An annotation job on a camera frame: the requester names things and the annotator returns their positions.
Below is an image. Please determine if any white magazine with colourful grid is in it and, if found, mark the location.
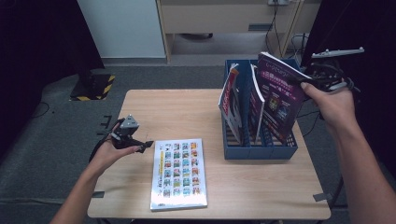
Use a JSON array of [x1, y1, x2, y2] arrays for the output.
[[149, 138, 208, 212]]

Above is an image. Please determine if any black curtain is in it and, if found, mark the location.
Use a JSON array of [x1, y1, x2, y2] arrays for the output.
[[300, 0, 396, 175], [0, 0, 106, 157]]

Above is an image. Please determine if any black striped stand base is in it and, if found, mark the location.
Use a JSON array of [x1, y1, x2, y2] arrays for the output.
[[69, 55, 116, 102]]

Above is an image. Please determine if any purple magazine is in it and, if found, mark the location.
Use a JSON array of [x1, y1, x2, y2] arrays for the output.
[[247, 63, 266, 146], [255, 51, 312, 147]]

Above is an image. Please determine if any thin black floor cable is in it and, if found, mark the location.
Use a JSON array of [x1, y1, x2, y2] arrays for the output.
[[29, 102, 50, 119]]

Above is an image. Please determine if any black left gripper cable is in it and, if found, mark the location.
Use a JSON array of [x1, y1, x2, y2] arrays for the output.
[[88, 119, 116, 162]]

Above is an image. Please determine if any blue file rack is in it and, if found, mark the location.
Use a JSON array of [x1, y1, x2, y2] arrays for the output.
[[220, 59, 303, 161]]

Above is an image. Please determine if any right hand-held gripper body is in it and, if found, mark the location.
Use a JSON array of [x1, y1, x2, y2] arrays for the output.
[[306, 46, 365, 93]]

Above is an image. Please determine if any black and red magazine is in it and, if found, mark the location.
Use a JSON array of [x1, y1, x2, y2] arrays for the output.
[[218, 63, 245, 146]]

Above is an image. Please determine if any black hanging cable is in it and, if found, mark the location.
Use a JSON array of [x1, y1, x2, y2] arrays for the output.
[[264, 0, 286, 60]]

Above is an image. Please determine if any person's right hand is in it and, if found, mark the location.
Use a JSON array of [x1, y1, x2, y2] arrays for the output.
[[300, 82, 356, 132]]

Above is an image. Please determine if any white cabinet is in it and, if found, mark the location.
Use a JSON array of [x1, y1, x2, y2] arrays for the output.
[[77, 0, 166, 59]]

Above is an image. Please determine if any grey drawer handle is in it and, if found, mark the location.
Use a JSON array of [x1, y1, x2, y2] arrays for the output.
[[247, 22, 274, 32]]

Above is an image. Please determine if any person's left hand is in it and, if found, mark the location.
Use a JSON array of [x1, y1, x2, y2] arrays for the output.
[[90, 136, 141, 172]]

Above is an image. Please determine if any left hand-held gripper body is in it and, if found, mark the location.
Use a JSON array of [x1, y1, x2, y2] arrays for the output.
[[110, 114, 141, 150]]

